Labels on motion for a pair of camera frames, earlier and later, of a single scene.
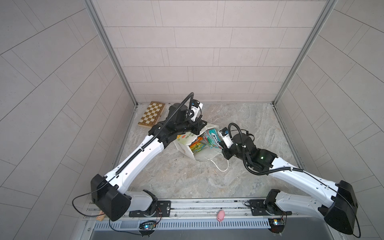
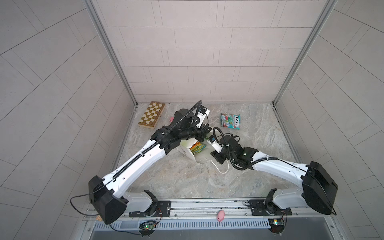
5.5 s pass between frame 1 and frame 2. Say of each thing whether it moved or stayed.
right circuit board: stayed
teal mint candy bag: moved
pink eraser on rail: stayed
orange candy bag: stayed
